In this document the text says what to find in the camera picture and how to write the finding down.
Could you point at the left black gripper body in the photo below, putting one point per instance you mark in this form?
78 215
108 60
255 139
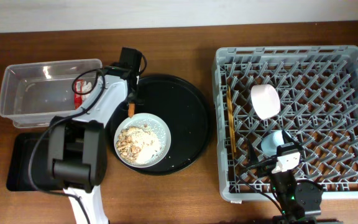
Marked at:
137 96

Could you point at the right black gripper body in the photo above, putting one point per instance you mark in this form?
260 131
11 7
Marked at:
277 180

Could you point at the orange carrot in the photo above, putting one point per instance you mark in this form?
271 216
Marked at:
131 110

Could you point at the light blue plastic cup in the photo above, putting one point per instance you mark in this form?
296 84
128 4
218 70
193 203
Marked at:
276 143

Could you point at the white plate with food scraps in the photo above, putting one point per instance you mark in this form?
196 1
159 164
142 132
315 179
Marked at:
142 141

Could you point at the white tissue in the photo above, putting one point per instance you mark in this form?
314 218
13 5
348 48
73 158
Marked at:
86 89

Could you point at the red snack wrapper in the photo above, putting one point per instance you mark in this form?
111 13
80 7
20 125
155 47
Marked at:
78 99

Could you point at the pink bowl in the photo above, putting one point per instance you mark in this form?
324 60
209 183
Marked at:
265 101

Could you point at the wooden chopstick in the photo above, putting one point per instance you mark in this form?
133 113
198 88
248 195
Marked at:
231 121
229 125

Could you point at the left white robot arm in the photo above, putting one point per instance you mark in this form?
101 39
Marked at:
77 148

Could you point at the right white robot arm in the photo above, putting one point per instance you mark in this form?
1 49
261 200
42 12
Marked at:
297 200

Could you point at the grey dishwasher rack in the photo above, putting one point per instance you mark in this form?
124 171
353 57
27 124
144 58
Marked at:
318 91

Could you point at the clear plastic bin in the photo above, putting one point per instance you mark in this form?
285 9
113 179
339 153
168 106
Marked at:
33 93

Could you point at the black rectangular tray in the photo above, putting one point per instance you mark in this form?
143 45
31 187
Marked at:
17 179

